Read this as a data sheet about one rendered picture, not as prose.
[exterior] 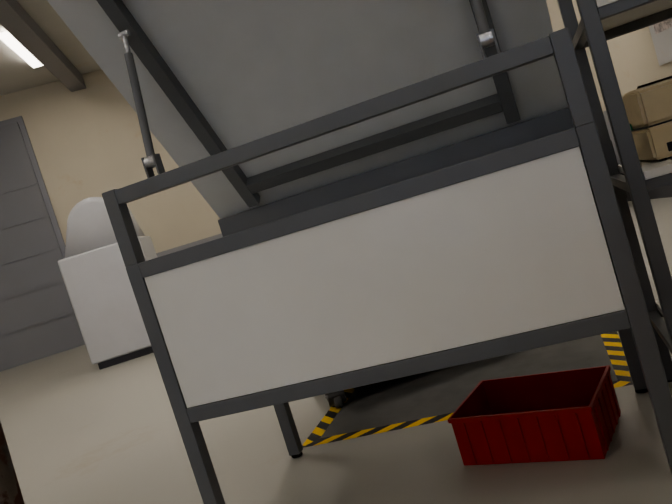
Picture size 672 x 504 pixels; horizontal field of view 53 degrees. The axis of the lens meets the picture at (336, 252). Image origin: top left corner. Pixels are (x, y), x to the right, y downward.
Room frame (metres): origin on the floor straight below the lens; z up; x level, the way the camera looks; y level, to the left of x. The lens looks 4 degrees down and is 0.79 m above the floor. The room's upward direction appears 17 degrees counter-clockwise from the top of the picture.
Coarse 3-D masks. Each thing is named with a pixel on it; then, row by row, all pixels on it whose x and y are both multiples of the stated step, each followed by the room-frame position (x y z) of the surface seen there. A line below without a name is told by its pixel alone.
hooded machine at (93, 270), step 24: (72, 216) 6.11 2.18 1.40; (96, 216) 6.13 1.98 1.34; (72, 240) 6.10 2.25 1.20; (96, 240) 6.12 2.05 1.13; (144, 240) 6.34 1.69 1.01; (72, 264) 6.05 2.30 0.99; (96, 264) 6.07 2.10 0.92; (120, 264) 6.09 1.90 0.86; (72, 288) 6.05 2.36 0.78; (96, 288) 6.07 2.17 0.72; (120, 288) 6.09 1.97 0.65; (96, 312) 6.06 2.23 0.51; (120, 312) 6.08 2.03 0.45; (96, 336) 6.05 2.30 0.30; (120, 336) 6.07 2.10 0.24; (144, 336) 6.09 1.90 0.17; (96, 360) 6.05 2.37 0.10; (120, 360) 6.11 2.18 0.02
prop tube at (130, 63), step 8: (128, 56) 1.75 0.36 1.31; (128, 64) 1.75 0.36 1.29; (128, 72) 1.75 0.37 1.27; (136, 72) 1.75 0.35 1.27; (136, 80) 1.74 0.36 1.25; (136, 88) 1.74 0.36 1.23; (136, 96) 1.73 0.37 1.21; (136, 104) 1.73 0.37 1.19; (144, 112) 1.73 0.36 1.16; (144, 120) 1.72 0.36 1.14; (144, 128) 1.72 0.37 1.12; (144, 136) 1.71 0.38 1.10; (144, 144) 1.71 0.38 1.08; (152, 144) 1.72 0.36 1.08; (152, 152) 1.71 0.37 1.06; (144, 160) 1.70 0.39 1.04; (152, 160) 1.69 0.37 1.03
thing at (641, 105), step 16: (656, 80) 1.75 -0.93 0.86; (624, 96) 1.80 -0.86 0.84; (640, 96) 1.64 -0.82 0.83; (656, 96) 1.63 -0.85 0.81; (640, 112) 1.65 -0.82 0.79; (656, 112) 1.63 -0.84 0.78; (640, 128) 1.71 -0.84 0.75; (656, 128) 1.63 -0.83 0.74; (640, 144) 1.74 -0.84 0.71; (656, 144) 1.63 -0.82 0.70; (640, 160) 1.88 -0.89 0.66
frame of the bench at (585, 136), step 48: (528, 144) 1.42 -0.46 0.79; (576, 144) 1.40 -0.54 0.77; (384, 192) 1.52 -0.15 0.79; (240, 240) 1.64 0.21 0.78; (624, 240) 1.38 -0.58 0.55; (144, 288) 1.73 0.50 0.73; (624, 288) 1.39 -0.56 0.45; (528, 336) 1.46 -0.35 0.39; (576, 336) 1.43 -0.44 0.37; (624, 336) 1.92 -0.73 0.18; (336, 384) 1.60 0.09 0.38; (192, 432) 1.73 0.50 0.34; (288, 432) 2.27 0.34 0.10
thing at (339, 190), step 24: (528, 120) 1.98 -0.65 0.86; (552, 120) 1.96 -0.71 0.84; (456, 144) 2.04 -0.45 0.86; (480, 144) 2.02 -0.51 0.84; (504, 144) 2.00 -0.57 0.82; (384, 168) 2.11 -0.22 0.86; (408, 168) 2.09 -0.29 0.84; (432, 168) 2.07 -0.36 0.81; (312, 192) 2.19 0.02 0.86; (336, 192) 2.17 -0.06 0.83; (360, 192) 2.14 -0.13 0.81; (240, 216) 2.27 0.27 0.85; (264, 216) 2.25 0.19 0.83; (288, 216) 2.22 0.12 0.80
